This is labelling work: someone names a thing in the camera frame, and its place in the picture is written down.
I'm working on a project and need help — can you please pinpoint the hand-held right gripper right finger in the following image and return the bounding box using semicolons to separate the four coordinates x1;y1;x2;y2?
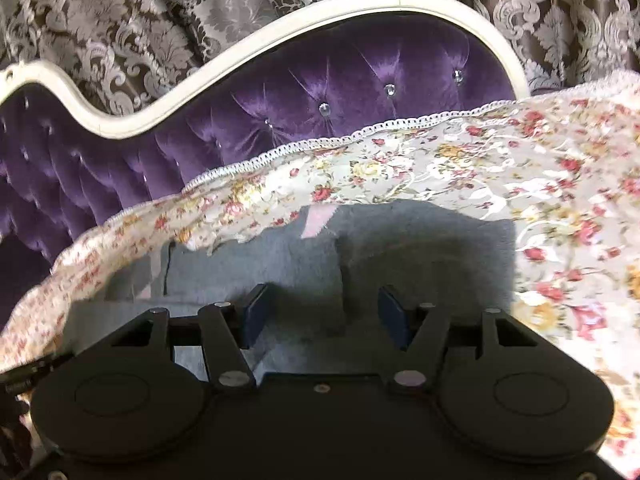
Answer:
378;286;539;395

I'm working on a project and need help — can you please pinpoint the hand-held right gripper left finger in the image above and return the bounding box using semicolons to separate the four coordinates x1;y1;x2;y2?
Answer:
111;283;274;394

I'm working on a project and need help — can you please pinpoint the grey small garment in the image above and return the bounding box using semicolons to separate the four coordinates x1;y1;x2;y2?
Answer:
64;199;518;384

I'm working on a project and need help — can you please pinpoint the floral bed cover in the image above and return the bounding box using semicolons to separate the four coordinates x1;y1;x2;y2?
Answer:
0;71;640;480

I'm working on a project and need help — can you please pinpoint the purple tufted headboard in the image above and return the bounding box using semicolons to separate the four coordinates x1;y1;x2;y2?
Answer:
0;0;531;331

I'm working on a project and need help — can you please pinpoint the brown damask curtain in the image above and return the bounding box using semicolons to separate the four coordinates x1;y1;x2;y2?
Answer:
0;0;640;117

